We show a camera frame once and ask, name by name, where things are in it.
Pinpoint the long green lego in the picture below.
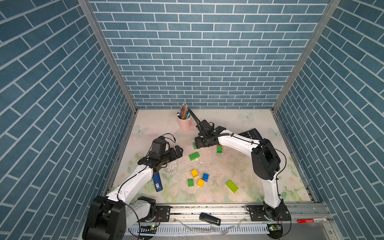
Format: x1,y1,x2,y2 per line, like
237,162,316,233
189,152,200,161

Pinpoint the yellow lego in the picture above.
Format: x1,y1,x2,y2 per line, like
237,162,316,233
197,179,205,188
191,169,199,178

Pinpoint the small blue lego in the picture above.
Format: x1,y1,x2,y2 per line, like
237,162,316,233
202,173,209,182

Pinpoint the long lime lego brick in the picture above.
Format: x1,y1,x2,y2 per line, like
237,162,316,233
226,180,239,193

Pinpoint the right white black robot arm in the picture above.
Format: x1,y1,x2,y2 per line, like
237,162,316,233
195,119,288,221

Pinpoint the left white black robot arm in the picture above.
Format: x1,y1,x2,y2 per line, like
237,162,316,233
82,136,183,240

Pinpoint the small green lego bottom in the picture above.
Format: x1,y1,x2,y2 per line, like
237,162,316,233
188,179,194,187

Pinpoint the yellow lego bottom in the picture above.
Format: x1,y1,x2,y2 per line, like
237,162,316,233
197,179,205,188

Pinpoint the pink pen cup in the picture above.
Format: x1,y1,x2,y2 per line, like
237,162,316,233
178,117,192,130

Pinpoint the blue black usb device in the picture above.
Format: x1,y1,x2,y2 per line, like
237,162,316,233
153,172,163,192

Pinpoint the black calculator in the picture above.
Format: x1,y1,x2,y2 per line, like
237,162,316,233
239,129,263,141

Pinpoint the red marker pen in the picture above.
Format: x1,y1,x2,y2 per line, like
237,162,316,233
297,218,328,224

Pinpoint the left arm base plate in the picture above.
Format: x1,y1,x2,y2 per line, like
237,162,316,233
138,205,171,223

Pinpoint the black remote on rail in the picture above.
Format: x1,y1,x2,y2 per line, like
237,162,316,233
199,213,221,226

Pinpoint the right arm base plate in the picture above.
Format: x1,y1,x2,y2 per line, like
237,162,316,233
246,203,291,222

